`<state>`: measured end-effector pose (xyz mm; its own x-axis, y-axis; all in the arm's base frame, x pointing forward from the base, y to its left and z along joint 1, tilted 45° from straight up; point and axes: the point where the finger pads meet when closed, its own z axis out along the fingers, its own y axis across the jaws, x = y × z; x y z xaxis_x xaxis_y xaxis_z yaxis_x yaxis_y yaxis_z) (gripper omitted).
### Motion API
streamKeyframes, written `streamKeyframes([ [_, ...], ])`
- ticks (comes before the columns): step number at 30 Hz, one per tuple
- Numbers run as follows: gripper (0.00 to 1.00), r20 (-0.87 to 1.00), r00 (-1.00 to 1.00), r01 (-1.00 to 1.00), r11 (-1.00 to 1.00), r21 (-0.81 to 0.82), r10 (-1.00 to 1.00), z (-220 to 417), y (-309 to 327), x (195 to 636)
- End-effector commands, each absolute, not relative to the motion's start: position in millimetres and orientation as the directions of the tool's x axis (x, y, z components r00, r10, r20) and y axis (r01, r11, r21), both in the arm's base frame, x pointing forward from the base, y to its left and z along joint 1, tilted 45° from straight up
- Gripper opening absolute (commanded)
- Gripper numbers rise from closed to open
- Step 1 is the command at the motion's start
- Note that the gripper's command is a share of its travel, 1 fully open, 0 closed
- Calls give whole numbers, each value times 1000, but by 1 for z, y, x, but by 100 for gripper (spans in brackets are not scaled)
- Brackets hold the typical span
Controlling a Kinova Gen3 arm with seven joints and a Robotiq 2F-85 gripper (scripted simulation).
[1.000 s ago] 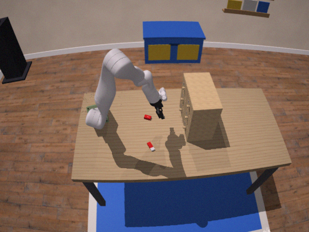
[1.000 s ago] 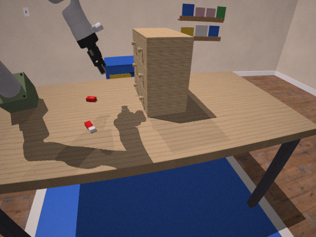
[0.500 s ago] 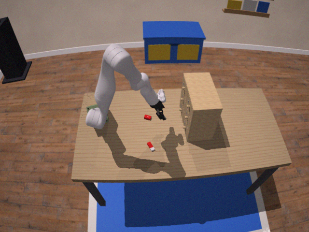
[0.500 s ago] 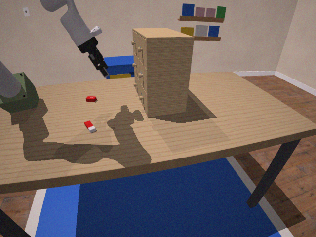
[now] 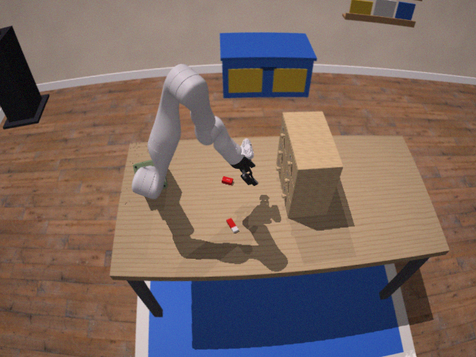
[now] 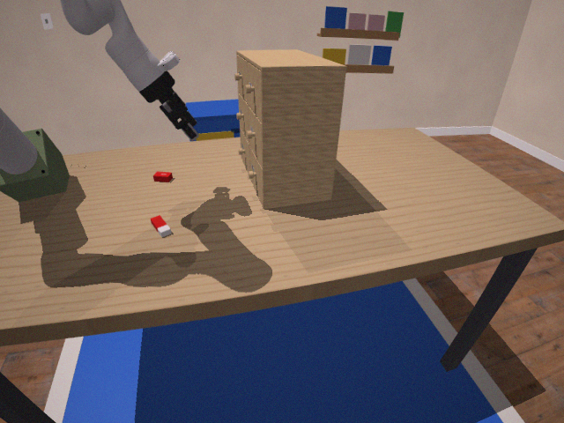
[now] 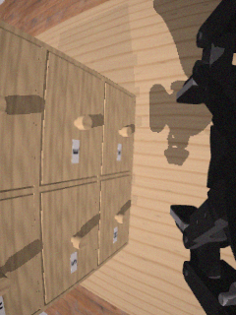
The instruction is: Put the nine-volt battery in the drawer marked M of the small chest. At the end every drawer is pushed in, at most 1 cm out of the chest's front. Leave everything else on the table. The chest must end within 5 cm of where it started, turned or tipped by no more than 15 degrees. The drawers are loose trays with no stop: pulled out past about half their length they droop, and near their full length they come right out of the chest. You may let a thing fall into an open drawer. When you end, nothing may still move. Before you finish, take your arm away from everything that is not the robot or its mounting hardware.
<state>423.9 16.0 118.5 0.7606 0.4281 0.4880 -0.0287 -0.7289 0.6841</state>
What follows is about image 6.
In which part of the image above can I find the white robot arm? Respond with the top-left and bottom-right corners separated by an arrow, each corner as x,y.
0,0 -> 180,174

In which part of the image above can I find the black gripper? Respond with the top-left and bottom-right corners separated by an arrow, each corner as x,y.
140,71 -> 199,141

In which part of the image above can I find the wooden chest of drawers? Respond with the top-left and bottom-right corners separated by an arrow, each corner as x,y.
236,49 -> 346,209

